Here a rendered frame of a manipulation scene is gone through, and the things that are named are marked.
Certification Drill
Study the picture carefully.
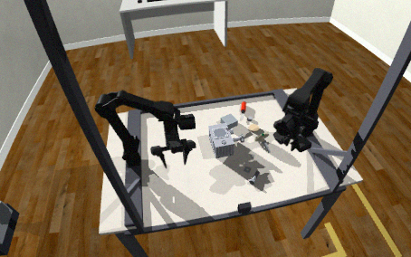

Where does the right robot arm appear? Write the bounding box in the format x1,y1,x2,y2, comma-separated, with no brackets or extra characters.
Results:
273,68,333,145

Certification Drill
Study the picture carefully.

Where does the red-handled screwdriver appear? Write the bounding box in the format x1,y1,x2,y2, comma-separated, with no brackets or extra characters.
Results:
241,101,246,119

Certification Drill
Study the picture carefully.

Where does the grey camshaft with large gear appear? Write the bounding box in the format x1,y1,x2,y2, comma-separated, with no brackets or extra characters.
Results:
254,132,271,153

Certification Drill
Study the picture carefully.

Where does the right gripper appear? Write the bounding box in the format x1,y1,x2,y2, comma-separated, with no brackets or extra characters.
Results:
273,120,311,152

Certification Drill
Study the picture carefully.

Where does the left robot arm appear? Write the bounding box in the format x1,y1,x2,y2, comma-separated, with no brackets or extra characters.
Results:
94,90,196,167

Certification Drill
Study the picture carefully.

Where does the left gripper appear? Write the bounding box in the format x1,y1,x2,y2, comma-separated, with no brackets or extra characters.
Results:
150,131,196,169

